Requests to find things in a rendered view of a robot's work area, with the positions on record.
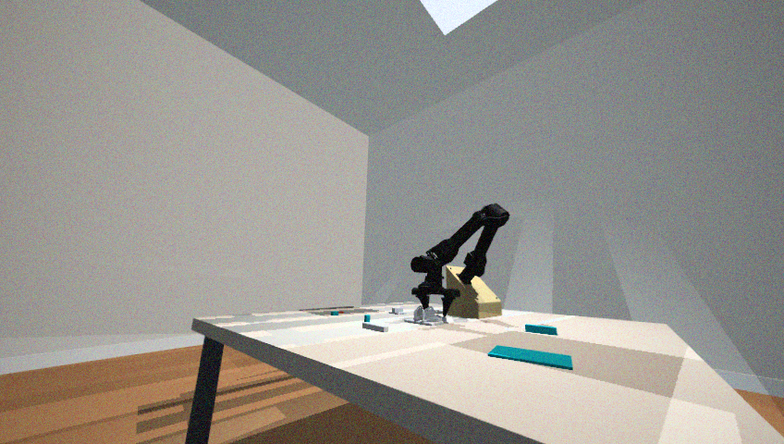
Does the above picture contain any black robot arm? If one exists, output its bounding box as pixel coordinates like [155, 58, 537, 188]
[410, 203, 509, 295]

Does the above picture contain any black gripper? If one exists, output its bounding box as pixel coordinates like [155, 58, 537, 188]
[411, 273, 460, 317]

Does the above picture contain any white flat bar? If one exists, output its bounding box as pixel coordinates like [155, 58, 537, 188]
[362, 322, 388, 332]

